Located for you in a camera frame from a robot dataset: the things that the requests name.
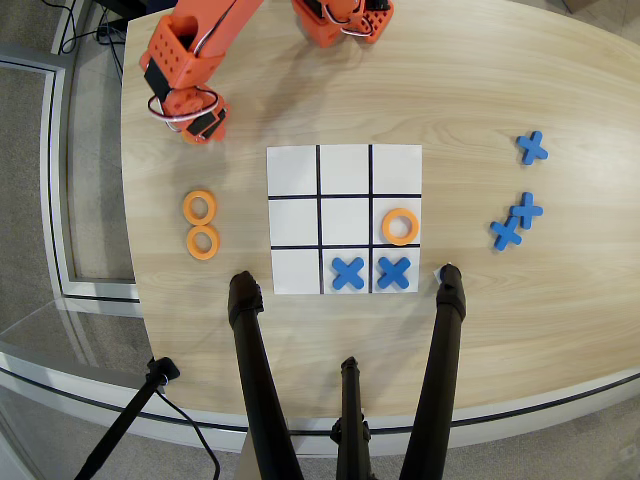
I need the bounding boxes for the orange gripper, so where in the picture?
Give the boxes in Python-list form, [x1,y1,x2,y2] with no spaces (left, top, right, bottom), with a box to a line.
[160,87,233,147]

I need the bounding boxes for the white tic-tac-toe board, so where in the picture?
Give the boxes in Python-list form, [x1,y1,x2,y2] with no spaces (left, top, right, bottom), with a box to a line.
[266,143,424,295]

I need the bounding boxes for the blue foam cross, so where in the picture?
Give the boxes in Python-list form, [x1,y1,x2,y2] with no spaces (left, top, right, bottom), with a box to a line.
[376,256,413,291]
[330,256,366,291]
[515,130,550,166]
[488,215,524,251]
[509,191,544,230]

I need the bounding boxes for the black tripod leg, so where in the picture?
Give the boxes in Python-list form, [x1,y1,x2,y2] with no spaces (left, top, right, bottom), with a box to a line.
[398,263,468,480]
[227,270,305,480]
[329,355,374,480]

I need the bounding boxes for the thin black stand pole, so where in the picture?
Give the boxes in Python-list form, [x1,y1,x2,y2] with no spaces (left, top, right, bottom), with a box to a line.
[73,356,181,480]

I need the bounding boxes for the orange foam ring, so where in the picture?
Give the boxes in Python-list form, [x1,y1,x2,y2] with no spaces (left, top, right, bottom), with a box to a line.
[182,189,219,227]
[381,207,421,247]
[186,224,222,261]

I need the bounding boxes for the black floor cables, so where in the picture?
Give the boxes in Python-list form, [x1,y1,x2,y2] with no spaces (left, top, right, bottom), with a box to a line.
[58,0,125,76]

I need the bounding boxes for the grey metal glass frame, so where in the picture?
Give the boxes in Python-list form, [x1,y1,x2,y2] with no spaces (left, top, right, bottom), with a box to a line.
[0,43,146,306]

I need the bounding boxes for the black cable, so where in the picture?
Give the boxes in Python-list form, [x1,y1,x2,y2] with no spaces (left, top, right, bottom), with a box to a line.
[153,387,221,480]

